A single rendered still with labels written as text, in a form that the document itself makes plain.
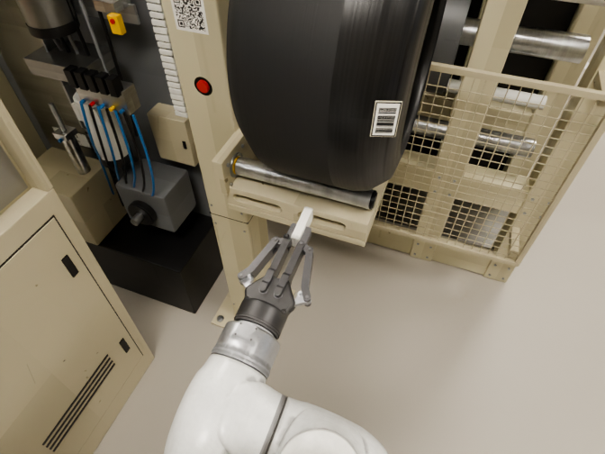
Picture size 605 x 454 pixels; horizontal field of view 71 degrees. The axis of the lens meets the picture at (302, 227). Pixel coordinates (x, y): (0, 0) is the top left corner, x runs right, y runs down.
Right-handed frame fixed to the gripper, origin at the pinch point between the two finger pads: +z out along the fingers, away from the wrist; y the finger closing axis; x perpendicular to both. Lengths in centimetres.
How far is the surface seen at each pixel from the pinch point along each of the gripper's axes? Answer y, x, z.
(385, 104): -9.6, -20.1, 11.6
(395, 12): -8.2, -30.6, 17.5
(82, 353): 61, 57, -26
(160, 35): 44, -11, 30
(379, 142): -9.5, -12.5, 11.5
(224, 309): 45, 103, 15
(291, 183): 10.4, 12.7, 18.4
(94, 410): 60, 80, -38
